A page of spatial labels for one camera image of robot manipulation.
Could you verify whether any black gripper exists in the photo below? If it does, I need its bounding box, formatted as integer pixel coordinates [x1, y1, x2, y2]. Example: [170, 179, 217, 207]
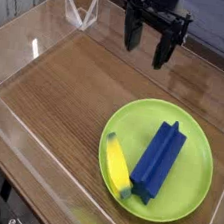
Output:
[124, 0, 193, 70]

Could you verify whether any green round plate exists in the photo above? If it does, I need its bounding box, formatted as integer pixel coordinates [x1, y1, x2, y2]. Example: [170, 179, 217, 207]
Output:
[98, 98, 214, 223]

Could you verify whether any blue grey sofa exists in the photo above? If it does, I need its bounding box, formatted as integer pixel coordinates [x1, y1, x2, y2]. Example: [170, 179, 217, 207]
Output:
[172, 0, 224, 62]

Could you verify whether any clear acrylic corner bracket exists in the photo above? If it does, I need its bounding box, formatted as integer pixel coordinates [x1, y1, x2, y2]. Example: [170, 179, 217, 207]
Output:
[64, 0, 99, 31]

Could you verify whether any clear acrylic enclosure wall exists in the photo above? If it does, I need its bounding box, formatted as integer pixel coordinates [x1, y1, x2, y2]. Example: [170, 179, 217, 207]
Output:
[0, 0, 224, 224]

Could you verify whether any blue cross-shaped block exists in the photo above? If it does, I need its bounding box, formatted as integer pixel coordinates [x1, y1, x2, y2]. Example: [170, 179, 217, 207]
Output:
[130, 121, 187, 205]

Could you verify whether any yellow toy banana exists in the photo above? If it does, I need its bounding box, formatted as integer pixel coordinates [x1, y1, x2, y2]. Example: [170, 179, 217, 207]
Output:
[106, 132, 132, 200]

